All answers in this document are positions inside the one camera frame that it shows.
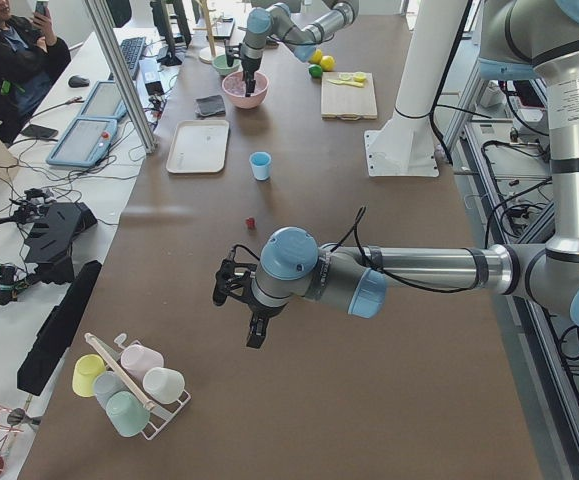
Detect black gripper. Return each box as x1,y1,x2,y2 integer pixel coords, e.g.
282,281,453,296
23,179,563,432
212,258,284,349
239,43,262,97

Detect clear ice cubes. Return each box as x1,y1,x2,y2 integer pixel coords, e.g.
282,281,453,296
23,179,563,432
223,73,266,98

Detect light blue cup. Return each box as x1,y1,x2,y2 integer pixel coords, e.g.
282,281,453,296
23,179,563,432
249,151,272,181

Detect red strawberry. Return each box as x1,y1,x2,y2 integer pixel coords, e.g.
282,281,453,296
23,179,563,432
245,217,256,230

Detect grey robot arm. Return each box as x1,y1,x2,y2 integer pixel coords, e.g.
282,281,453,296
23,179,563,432
226,0,359,97
213,1,579,348

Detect white plastic cup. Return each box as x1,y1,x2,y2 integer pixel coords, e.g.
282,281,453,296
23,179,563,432
142,367,186,404

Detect pink plastic cup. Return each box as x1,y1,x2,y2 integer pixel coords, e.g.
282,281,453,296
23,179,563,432
120,344,164,382

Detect green plastic cup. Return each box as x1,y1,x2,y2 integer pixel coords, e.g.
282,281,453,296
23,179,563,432
105,391,150,437

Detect grey-blue plastic cup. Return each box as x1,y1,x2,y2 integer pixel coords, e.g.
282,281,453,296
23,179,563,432
93,371,125,409

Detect yellow plastic cup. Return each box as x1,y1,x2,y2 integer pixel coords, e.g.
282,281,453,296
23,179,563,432
72,354,106,398

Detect pink bowl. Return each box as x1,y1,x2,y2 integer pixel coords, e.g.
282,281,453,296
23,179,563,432
222,71,269,109

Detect green bowl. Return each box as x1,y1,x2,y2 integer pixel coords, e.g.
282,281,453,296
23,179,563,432
212,54,241,77

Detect grey folded cloth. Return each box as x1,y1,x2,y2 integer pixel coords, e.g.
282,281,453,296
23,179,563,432
195,94,226,118

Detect wooden stand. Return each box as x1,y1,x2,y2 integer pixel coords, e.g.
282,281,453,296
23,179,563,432
194,0,225,64

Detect green lime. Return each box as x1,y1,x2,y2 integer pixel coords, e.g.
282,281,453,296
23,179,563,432
308,64,323,79

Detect whole yellow lemon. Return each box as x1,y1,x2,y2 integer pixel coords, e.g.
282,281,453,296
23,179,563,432
309,49,324,65
319,55,336,72

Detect beige rabbit tray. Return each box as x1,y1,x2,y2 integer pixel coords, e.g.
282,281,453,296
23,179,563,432
166,119,230,174

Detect wooden cutting board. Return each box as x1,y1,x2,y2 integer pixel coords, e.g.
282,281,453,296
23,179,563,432
321,72,378,120

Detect yellow plastic knife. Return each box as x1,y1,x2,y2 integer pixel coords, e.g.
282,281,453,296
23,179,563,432
326,78,365,88

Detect black keyboard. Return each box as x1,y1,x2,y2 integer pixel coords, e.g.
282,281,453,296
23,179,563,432
119,36,146,80

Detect blue teach pendant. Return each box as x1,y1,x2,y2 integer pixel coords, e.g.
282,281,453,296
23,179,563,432
79,81,127,120
46,117,118,168

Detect black computer mouse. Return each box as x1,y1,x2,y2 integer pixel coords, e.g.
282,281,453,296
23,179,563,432
68,75,90,88

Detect black long bar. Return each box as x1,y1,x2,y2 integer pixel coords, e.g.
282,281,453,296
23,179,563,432
17,260,102,396

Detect black angled stand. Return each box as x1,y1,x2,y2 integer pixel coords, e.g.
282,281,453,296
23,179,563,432
24,202,97,284

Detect black smartphone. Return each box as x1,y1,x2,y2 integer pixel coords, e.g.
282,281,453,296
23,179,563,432
34,0,48,16

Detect seated person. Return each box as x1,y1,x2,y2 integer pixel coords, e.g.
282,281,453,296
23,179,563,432
0,1,71,143

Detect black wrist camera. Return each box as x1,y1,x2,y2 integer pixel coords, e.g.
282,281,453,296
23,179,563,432
224,43,240,67

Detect white wire cup rack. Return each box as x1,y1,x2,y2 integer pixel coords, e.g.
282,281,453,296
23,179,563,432
105,334,191,440

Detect wooden rack handle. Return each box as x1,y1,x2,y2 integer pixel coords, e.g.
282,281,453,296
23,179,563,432
84,332,156,411

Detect aluminium frame post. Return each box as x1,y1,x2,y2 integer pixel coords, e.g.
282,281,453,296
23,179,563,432
83,0,157,154

